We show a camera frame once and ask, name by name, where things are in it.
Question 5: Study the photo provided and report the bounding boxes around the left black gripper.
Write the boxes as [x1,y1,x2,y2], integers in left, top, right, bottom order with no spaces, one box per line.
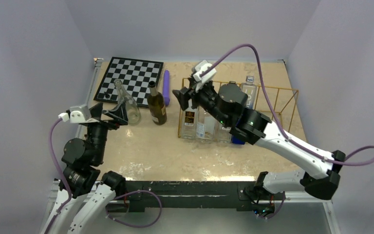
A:
[85,99,127,163]

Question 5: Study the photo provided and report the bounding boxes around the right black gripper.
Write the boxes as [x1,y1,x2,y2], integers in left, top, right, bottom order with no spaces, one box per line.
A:
[172,77,230,126]

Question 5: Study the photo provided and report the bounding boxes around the square clear bottle black cap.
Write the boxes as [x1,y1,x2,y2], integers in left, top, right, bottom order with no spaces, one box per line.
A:
[181,99,198,139]

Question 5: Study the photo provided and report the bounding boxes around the clear round glass bottle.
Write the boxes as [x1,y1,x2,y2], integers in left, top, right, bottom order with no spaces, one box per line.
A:
[114,78,141,126]

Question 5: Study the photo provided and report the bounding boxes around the dark green wine bottle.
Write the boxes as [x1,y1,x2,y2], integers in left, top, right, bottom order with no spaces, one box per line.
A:
[147,81,167,125]

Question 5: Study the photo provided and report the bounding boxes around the round clear bottle cork cap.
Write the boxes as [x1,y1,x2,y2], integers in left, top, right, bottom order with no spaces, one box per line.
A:
[196,108,216,141]

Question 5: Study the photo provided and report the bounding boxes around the blue dash bottle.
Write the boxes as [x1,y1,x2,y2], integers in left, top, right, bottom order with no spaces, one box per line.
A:
[232,76,257,128]

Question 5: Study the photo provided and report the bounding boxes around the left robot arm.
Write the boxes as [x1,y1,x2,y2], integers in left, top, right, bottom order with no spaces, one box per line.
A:
[41,102,129,234]

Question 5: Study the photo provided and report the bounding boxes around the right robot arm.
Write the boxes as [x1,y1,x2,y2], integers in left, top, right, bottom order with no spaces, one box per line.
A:
[172,83,346,200]

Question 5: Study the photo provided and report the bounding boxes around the purple cylinder tool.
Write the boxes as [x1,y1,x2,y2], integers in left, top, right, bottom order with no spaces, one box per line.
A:
[163,70,170,106]

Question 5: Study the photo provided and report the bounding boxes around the black white chessboard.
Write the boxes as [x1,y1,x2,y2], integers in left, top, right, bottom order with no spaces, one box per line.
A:
[93,57,164,108]

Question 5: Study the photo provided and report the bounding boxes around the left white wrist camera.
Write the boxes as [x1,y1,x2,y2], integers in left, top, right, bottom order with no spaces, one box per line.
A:
[58,104,91,124]

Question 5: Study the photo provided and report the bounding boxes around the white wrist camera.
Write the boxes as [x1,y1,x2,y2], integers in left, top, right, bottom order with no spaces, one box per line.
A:
[191,60,216,92]
[58,104,91,124]

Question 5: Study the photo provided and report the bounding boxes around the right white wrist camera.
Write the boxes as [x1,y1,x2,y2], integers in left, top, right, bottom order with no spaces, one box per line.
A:
[191,60,216,92]

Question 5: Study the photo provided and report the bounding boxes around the aluminium rail left edge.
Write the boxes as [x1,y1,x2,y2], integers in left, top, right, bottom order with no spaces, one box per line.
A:
[75,58,104,138]

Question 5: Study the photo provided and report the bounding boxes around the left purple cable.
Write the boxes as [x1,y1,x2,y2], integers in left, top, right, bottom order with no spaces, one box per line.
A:
[43,117,75,234]

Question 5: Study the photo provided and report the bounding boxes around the black base frame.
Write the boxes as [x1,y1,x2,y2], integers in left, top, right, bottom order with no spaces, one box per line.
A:
[117,181,273,212]

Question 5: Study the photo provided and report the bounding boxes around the gold wire wine rack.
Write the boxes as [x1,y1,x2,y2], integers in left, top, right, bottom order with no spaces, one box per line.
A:
[177,77,299,143]

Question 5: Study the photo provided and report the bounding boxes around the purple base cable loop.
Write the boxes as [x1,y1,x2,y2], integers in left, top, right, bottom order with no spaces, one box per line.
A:
[105,189,163,229]

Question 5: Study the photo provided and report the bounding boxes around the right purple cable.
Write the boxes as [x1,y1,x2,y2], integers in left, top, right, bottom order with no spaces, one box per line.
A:
[200,43,374,167]

